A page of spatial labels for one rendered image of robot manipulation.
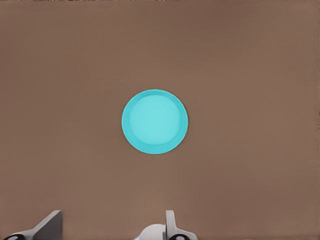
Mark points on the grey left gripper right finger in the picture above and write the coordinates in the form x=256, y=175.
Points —
x=171, y=226

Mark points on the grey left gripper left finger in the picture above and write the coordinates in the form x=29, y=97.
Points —
x=47, y=226

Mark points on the blue plate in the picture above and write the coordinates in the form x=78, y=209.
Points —
x=155, y=121

